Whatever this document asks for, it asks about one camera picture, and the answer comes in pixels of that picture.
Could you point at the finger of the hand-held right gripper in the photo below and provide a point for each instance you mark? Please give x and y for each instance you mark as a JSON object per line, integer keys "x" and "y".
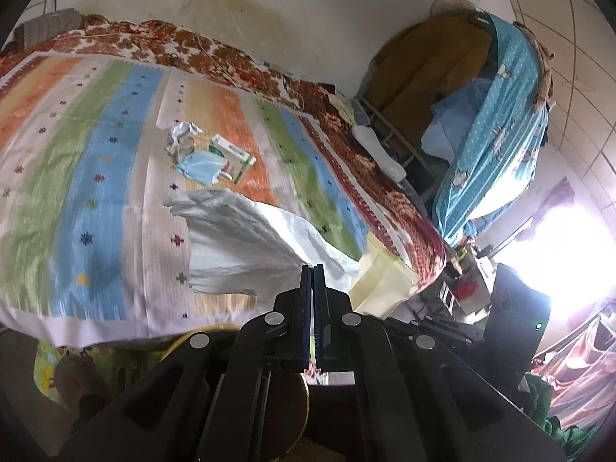
{"x": 452, "y": 330}

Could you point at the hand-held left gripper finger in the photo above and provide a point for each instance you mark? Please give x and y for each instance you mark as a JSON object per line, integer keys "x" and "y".
{"x": 320, "y": 317}
{"x": 308, "y": 313}

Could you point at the pale yellow plastic bag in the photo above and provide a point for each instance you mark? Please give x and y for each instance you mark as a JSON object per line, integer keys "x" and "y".
{"x": 380, "y": 279}

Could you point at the white plastic bag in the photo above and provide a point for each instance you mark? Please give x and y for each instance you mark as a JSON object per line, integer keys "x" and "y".
{"x": 240, "y": 236}

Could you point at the red object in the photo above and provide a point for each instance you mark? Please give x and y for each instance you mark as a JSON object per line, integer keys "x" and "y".
{"x": 465, "y": 291}

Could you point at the green cloth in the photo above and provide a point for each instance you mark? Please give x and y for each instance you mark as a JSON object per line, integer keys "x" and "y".
{"x": 544, "y": 399}

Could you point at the pink cloth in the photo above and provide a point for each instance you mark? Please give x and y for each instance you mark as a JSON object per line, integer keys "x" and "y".
{"x": 582, "y": 375}

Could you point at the maroon hanging cloth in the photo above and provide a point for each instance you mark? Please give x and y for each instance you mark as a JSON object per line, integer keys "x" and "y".
{"x": 558, "y": 199}

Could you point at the brown floral blanket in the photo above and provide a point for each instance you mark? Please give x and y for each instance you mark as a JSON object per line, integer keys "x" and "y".
{"x": 385, "y": 192}

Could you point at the green white carton box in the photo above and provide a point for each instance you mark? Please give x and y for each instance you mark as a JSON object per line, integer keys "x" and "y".
{"x": 236, "y": 159}

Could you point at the white pillow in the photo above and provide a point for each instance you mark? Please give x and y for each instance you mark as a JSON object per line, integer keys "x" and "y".
{"x": 380, "y": 151}

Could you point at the blue face mask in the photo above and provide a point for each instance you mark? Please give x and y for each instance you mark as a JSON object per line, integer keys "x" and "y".
{"x": 199, "y": 166}

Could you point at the teal dotted hanging cloth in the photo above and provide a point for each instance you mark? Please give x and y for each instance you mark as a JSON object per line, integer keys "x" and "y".
{"x": 495, "y": 130}

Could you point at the light blue cloth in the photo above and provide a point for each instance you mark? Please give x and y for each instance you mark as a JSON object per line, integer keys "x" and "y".
{"x": 452, "y": 122}

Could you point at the striped bed sheet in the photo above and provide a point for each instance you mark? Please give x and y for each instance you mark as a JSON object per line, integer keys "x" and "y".
{"x": 96, "y": 178}

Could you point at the brown hanging cloth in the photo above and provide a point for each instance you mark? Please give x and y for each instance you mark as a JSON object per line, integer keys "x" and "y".
{"x": 433, "y": 67}

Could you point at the green printed mat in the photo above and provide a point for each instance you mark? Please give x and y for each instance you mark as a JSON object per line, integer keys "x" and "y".
{"x": 48, "y": 370}

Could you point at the grey pillow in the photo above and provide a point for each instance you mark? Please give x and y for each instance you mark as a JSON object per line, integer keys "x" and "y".
{"x": 48, "y": 26}

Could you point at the metal bed frame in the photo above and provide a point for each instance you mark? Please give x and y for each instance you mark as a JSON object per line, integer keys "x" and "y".
{"x": 392, "y": 127}

